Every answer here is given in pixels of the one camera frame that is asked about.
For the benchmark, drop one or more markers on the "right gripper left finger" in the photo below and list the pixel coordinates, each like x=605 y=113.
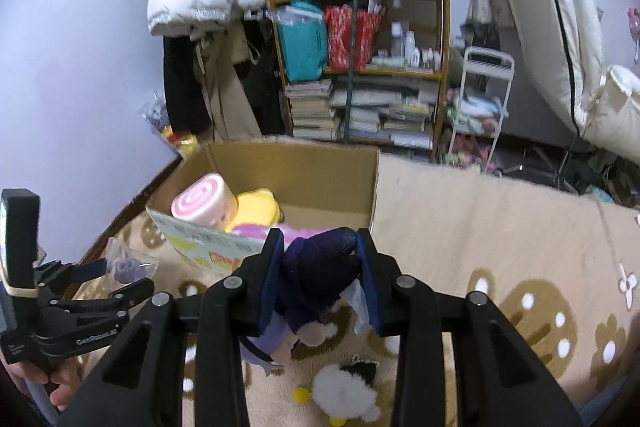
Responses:
x=139 y=379

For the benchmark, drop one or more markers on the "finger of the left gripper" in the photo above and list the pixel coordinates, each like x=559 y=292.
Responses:
x=58 y=276
x=123 y=299

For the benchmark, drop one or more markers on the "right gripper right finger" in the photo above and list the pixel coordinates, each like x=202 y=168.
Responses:
x=499 y=379

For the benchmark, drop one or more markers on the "purple plush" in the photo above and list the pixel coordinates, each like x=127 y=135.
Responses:
x=125 y=266

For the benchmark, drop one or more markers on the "pink roll cake plush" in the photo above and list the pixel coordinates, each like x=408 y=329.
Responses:
x=208 y=202

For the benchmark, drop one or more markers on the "pink plush toy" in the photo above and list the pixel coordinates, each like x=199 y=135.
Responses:
x=260 y=232

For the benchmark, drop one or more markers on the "white black fluffy bird plush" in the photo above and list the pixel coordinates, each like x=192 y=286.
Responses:
x=344 y=392

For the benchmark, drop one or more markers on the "purple white plush doll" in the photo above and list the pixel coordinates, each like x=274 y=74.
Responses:
x=303 y=282

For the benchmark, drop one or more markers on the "person's left hand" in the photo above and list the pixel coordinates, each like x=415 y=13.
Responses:
x=66 y=378

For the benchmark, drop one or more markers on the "beige patterned plush blanket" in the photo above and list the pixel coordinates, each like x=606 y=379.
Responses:
x=563 y=269

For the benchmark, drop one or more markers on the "yellow plush toy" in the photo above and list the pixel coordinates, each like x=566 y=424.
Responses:
x=258 y=207

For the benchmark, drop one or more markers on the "bagged toy on floor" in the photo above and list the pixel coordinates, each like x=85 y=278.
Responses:
x=155 y=113

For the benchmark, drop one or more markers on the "black hanging garment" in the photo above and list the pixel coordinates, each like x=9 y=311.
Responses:
x=184 y=97

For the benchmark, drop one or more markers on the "printed cardboard box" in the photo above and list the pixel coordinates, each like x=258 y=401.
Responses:
x=316 y=185

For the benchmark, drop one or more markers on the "stack of books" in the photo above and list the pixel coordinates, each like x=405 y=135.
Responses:
x=313 y=117

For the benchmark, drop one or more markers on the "beige hanging coat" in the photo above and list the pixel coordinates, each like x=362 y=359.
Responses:
x=227 y=106

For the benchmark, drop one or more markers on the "green vertical pole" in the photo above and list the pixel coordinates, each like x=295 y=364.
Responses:
x=351 y=72

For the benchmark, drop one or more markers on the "teal storage bag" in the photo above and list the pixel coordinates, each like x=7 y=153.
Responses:
x=303 y=40

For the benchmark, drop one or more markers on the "white rolling cart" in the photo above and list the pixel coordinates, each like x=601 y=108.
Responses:
x=477 y=109

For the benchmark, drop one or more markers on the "wooden bookshelf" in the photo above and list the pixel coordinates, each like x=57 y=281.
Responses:
x=363 y=71

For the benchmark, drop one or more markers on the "red patterned gift bag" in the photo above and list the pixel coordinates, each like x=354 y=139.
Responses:
x=339 y=22

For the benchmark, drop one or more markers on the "white folded mattress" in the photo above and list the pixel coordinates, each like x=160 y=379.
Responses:
x=562 y=47

